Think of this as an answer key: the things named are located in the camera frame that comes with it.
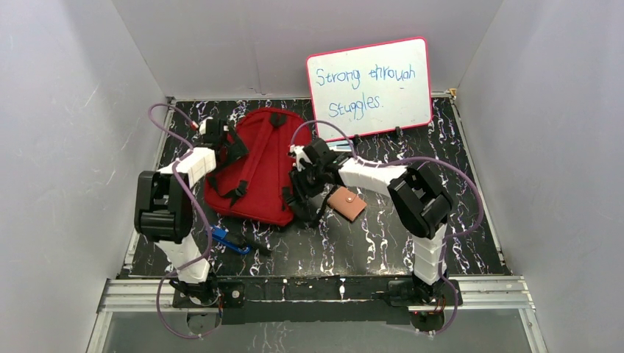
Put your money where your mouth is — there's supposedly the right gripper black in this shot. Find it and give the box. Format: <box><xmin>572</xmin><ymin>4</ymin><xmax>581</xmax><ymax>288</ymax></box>
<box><xmin>287</xmin><ymin>163</ymin><xmax>326</xmax><ymax>206</ymax></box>

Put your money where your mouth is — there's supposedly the red student backpack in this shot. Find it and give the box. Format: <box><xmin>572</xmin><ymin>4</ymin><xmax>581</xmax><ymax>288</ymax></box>
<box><xmin>204</xmin><ymin>107</ymin><xmax>312</xmax><ymax>227</ymax></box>

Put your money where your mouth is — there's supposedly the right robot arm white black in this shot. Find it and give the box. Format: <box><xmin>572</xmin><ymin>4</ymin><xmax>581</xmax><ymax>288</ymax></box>
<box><xmin>283</xmin><ymin>138</ymin><xmax>454</xmax><ymax>306</ymax></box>

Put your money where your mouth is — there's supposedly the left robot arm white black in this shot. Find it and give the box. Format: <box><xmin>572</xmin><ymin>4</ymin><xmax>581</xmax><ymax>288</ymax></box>
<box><xmin>134</xmin><ymin>118</ymin><xmax>248</xmax><ymax>306</ymax></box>

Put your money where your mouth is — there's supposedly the blue stapler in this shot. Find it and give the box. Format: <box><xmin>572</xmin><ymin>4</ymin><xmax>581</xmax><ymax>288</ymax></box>
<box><xmin>211</xmin><ymin>227</ymin><xmax>252</xmax><ymax>255</ymax></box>

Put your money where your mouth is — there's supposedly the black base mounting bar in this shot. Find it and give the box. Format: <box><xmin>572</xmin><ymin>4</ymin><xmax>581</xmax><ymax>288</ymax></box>
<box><xmin>165</xmin><ymin>275</ymin><xmax>463</xmax><ymax>330</ymax></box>

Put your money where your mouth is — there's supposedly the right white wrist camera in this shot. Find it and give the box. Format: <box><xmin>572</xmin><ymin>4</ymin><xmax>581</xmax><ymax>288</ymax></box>
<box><xmin>288</xmin><ymin>145</ymin><xmax>310</xmax><ymax>171</ymax></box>

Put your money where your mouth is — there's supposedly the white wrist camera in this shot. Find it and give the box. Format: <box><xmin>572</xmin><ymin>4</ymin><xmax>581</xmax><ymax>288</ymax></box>
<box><xmin>197</xmin><ymin>116</ymin><xmax>213</xmax><ymax>135</ymax></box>
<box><xmin>288</xmin><ymin>145</ymin><xmax>310</xmax><ymax>171</ymax></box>

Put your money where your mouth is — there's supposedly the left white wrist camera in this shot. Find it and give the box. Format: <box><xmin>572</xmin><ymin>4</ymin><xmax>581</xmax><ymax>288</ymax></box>
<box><xmin>197</xmin><ymin>116</ymin><xmax>213</xmax><ymax>135</ymax></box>

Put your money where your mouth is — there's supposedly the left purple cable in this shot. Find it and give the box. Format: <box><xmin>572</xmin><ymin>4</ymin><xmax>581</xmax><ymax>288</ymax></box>
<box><xmin>148</xmin><ymin>103</ymin><xmax>221</xmax><ymax>340</ymax></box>

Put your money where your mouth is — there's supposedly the whiteboard with pink frame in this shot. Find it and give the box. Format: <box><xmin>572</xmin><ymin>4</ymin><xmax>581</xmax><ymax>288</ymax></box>
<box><xmin>306</xmin><ymin>37</ymin><xmax>433</xmax><ymax>141</ymax></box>

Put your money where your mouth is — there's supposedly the aluminium frame rail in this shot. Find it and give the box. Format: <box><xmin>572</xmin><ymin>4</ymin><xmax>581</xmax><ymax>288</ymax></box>
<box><xmin>86</xmin><ymin>275</ymin><xmax>547</xmax><ymax>352</ymax></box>

